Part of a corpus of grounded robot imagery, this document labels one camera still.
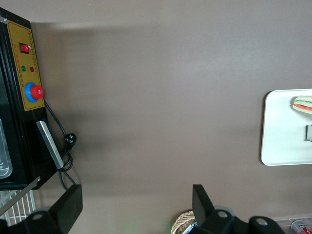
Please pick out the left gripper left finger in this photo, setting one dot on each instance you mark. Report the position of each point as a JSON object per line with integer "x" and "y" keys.
{"x": 70, "y": 202}

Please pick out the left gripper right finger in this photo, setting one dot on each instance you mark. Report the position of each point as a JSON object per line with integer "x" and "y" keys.
{"x": 201, "y": 204}

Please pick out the beige plastic tray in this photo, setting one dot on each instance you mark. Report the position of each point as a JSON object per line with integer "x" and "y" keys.
{"x": 280, "y": 134}

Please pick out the small black gum box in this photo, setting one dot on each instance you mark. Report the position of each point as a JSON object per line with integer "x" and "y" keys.
{"x": 309, "y": 132}

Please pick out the light oval wicker basket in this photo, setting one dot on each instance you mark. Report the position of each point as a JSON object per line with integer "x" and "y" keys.
{"x": 180, "y": 223}

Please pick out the clear acrylic bottle rack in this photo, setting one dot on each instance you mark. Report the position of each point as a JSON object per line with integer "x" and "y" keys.
{"x": 282, "y": 223}

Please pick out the red cola bottle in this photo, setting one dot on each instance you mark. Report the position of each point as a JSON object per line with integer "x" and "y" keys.
{"x": 301, "y": 226}

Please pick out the black sealing machine yellow panel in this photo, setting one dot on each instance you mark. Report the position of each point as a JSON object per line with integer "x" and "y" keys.
{"x": 24, "y": 73}

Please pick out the wrapped triangle sandwich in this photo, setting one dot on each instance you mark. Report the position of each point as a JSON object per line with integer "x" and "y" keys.
{"x": 303, "y": 106}

